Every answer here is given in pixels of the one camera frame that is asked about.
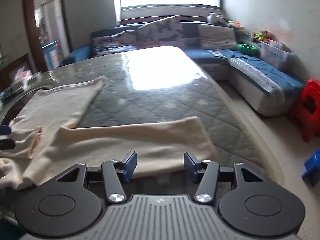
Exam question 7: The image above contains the cream beige garment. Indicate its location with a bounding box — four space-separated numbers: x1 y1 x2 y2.
1 76 218 190

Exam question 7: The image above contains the tissue box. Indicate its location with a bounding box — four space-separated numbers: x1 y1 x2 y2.
11 68 32 85

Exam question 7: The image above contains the flat booklet stack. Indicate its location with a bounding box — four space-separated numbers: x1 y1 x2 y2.
27 72 42 83

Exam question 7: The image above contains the blue white small cabinet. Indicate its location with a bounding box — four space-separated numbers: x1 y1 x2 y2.
41 40 60 70

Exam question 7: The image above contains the blue sectional sofa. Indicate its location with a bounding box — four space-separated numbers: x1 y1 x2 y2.
60 20 305 117

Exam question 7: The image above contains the blue plastic stool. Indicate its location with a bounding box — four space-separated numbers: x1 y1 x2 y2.
302 150 320 187

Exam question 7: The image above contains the red plastic stool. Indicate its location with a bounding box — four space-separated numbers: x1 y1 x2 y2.
287 79 319 142

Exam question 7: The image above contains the butterfly pillow left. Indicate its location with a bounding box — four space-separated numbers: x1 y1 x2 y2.
92 30 137 56

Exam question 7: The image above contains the butterfly pillow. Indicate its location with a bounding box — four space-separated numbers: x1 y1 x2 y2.
136 15 183 48
92 30 137 56

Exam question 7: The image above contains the green bowl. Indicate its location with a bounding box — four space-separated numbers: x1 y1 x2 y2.
238 43 258 55

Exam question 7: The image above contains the clear plastic storage box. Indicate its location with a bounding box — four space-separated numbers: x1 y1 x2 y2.
260 40 295 72

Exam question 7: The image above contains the grey cushion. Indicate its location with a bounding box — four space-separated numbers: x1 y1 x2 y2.
197 24 238 50

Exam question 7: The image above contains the butterfly pillow right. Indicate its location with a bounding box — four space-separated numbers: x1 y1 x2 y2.
136 15 183 48

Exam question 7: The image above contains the colourful toy pile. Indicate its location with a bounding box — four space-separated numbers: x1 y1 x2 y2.
226 20 275 43

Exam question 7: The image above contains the black white plush toy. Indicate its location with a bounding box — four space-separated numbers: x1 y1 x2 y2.
207 12 226 24

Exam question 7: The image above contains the teal black strap device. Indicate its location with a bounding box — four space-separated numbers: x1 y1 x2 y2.
1 87 16 101

